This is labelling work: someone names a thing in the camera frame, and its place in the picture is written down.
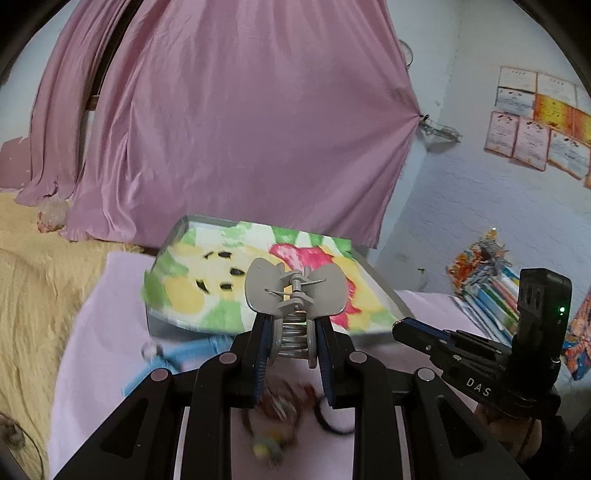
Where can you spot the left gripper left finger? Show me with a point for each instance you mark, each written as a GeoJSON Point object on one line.
{"type": "Point", "coordinates": [178, 423]}

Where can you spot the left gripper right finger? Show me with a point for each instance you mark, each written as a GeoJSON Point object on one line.
{"type": "Point", "coordinates": [407, 425]}

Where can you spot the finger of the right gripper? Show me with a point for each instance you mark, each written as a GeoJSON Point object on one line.
{"type": "Point", "coordinates": [440, 353]}
{"type": "Point", "coordinates": [414, 330]}

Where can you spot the light blue smart watch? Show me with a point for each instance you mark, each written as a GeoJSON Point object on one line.
{"type": "Point", "coordinates": [176, 358]}

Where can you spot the grey hair claw clip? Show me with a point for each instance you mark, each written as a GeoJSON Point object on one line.
{"type": "Point", "coordinates": [292, 301]}

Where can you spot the person's right hand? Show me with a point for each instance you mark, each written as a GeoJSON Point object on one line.
{"type": "Point", "coordinates": [522, 438]}

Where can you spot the stack of colourful books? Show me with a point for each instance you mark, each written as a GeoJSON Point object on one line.
{"type": "Point", "coordinates": [486, 287]}

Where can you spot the colourful floral cloth liner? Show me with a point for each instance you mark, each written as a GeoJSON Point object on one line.
{"type": "Point", "coordinates": [197, 281]}

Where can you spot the yellow bed blanket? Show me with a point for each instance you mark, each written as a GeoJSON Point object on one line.
{"type": "Point", "coordinates": [45, 279]}

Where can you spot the crumpled plastic bag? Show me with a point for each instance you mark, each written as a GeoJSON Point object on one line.
{"type": "Point", "coordinates": [52, 214]}

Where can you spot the pink satin curtain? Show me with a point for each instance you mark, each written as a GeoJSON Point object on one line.
{"type": "Point", "coordinates": [298, 114]}

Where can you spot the black camera box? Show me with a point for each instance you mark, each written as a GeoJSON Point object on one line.
{"type": "Point", "coordinates": [544, 300]}

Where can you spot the wire wall hook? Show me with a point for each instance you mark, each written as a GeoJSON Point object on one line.
{"type": "Point", "coordinates": [432, 128]}

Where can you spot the pink certificates on wall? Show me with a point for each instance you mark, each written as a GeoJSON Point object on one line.
{"type": "Point", "coordinates": [540, 120]}

